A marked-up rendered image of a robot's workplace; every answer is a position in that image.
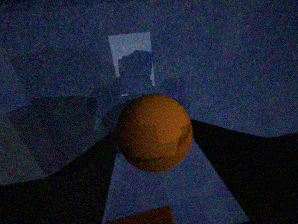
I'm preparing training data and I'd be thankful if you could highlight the low clear corner wall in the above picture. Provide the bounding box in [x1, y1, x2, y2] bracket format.
[0, 106, 45, 186]

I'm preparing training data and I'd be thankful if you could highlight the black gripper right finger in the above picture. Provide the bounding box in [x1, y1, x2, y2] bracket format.
[190, 119, 298, 220]

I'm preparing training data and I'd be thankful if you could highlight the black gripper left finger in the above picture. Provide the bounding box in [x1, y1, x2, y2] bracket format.
[0, 132, 117, 224]

